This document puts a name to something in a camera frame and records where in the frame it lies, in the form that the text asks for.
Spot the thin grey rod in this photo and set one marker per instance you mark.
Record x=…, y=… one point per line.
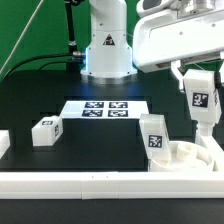
x=21, y=36

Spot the white marker sheet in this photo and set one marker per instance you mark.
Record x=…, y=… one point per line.
x=104, y=109

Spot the black vertical pole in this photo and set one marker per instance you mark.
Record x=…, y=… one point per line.
x=73, y=65

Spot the white U-shaped fence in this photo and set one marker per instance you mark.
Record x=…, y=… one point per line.
x=117, y=185

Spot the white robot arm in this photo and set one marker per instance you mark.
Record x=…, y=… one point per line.
x=109, y=56

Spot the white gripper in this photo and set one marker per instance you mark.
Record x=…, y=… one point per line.
x=162, y=39

